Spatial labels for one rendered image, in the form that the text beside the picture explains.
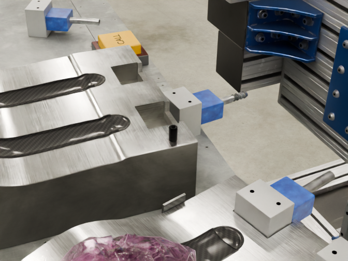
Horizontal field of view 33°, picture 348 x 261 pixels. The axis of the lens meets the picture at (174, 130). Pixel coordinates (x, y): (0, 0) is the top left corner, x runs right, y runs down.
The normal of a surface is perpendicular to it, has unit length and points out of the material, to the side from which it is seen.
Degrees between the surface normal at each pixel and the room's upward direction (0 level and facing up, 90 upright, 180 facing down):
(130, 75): 90
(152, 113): 90
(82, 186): 90
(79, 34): 0
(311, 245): 0
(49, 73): 3
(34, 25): 90
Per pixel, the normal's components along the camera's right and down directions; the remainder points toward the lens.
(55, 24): -0.12, 0.57
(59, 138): 0.03, -0.73
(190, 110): 0.49, 0.51
